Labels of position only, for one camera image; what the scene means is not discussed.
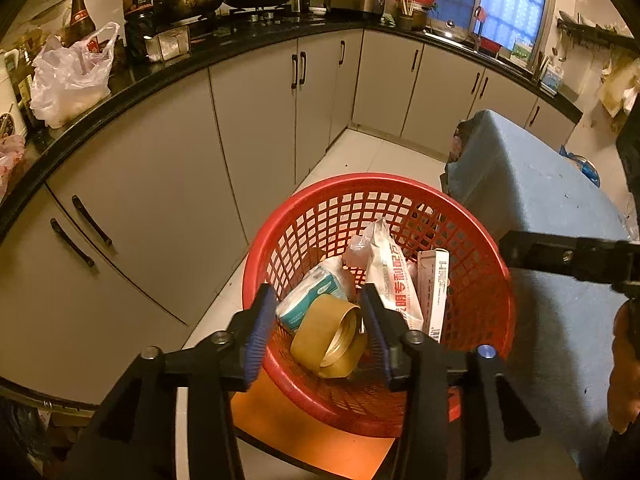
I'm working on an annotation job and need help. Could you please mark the hanging plastic bags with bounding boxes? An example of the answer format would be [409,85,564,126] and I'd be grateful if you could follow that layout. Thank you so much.
[597,56,639,118]

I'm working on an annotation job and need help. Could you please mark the lower kitchen cabinets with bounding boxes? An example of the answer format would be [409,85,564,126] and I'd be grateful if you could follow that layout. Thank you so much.
[1,28,551,404]

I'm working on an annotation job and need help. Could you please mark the black countertop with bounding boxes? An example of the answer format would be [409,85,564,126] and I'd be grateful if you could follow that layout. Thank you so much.
[1,18,584,236]

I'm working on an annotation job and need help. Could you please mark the pink printed plastic bag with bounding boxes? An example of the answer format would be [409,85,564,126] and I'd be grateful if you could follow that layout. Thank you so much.
[0,134,25,200]

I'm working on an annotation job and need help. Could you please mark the orange stool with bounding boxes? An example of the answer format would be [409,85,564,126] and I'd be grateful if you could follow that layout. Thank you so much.
[231,372,394,479]

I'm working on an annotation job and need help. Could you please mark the blue bag behind table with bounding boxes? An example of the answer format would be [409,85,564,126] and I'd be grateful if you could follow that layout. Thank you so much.
[559,145,601,188]

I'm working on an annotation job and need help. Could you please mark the teal tissue pack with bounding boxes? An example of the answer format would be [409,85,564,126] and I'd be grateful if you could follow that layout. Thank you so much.
[276,264,347,332]

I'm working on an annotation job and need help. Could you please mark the black wall rack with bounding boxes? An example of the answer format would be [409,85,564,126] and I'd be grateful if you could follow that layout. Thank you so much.
[556,16,639,54]

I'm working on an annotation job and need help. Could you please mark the white plastic bag on counter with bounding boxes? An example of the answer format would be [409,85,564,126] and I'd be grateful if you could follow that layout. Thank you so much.
[30,22,120,129]

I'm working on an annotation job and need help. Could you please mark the person's right hand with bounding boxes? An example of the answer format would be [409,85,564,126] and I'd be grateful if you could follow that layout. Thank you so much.
[608,301,639,434]

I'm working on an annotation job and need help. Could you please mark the green white carton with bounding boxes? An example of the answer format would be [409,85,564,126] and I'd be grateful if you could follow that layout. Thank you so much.
[510,38,533,68]

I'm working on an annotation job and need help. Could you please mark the dark sauce bottle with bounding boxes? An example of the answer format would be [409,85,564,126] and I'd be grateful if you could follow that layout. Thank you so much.
[64,0,96,47]

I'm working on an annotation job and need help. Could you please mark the white red-lettered packet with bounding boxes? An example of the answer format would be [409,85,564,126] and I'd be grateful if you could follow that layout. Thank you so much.
[366,218,424,330]

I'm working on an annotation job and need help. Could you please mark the blue tablecloth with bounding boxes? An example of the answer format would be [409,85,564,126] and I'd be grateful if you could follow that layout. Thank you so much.
[445,110,629,479]

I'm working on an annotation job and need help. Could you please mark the small clear container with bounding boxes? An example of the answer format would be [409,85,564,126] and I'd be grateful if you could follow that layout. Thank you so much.
[144,26,191,63]

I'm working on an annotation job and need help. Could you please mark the white narrow carton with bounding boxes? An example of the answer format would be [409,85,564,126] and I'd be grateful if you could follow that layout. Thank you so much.
[416,248,449,342]

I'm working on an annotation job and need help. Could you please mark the brown tape roll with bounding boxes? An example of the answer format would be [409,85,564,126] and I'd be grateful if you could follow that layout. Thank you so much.
[291,295,368,379]

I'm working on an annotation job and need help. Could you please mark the red plastic mesh basket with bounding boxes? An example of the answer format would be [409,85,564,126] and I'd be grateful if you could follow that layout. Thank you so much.
[242,172,516,438]

